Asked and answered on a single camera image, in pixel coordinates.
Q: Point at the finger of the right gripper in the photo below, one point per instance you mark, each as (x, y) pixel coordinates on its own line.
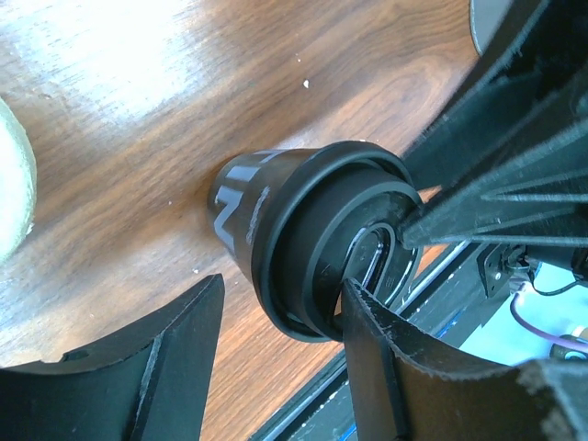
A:
(536, 49)
(531, 190)

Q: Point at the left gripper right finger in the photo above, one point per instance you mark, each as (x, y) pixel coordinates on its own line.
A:
(407, 385)

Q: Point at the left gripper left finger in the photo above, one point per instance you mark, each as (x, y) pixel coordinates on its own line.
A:
(149, 380)

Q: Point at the grey cup of stirrers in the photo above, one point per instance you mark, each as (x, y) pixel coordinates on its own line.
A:
(485, 16)

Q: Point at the cardboard cup carrier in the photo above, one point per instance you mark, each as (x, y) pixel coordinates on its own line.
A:
(18, 183)

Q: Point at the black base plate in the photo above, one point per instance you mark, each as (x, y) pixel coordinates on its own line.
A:
(463, 288)

